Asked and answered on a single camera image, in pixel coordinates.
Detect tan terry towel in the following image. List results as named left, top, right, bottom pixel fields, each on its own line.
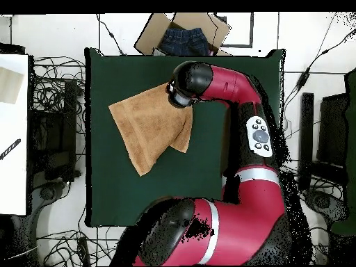
left=108, top=82, right=193, bottom=177

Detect black flat panel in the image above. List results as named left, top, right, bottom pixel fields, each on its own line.
left=316, top=92, right=350, bottom=168

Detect dark green table cloth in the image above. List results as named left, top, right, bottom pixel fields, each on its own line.
left=83, top=47, right=286, bottom=229

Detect blue denim jeans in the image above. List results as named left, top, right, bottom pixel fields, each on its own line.
left=159, top=27, right=211, bottom=56

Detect brown cardboard box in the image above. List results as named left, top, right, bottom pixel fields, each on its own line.
left=133, top=12, right=232, bottom=56

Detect black equipment rack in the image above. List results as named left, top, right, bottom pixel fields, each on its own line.
left=27, top=80, right=81, bottom=183

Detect black upright bar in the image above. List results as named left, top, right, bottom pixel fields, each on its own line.
left=298, top=92, right=315, bottom=191

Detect white table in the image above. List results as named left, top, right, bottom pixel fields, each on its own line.
left=0, top=54, right=30, bottom=216

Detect black striped strip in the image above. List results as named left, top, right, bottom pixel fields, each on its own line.
left=0, top=138, right=22, bottom=161

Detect beige block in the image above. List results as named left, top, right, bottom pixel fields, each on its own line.
left=0, top=66, right=24, bottom=105

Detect thin black cable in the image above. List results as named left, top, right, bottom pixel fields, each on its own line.
left=95, top=13, right=126, bottom=56

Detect grey stand base with cables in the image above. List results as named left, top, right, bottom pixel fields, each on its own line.
left=33, top=180, right=72, bottom=207

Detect black cable with power brick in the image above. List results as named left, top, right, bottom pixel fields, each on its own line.
left=280, top=12, right=356, bottom=112

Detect black equipment base with cables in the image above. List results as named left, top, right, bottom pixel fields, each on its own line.
left=302, top=188, right=350, bottom=225

